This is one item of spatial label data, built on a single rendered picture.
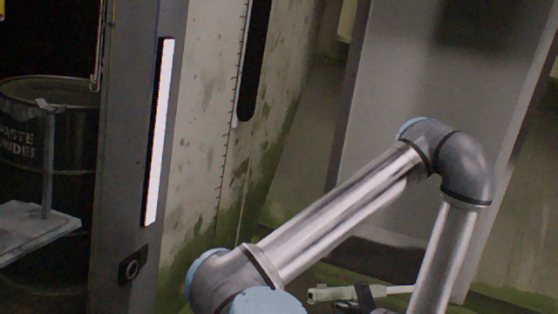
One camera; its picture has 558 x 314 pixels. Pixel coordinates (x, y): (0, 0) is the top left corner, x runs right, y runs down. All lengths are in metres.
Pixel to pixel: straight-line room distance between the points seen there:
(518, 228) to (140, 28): 2.22
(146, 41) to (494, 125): 1.32
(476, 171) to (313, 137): 2.05
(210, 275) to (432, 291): 0.52
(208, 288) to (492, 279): 2.11
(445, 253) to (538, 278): 1.82
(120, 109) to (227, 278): 0.81
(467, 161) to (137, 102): 1.00
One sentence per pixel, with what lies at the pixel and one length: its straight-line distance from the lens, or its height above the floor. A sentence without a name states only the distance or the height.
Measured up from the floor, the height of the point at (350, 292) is 0.55.
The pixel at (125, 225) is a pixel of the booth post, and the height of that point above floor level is 0.64.
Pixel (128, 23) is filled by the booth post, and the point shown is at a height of 1.30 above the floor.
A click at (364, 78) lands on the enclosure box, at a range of 2.15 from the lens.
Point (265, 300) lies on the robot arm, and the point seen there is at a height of 0.91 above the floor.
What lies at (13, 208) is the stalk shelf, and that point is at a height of 0.79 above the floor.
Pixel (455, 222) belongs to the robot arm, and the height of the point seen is 1.04.
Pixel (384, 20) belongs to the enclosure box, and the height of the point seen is 1.43.
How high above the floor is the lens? 1.47
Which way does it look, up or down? 17 degrees down
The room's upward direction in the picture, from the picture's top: 10 degrees clockwise
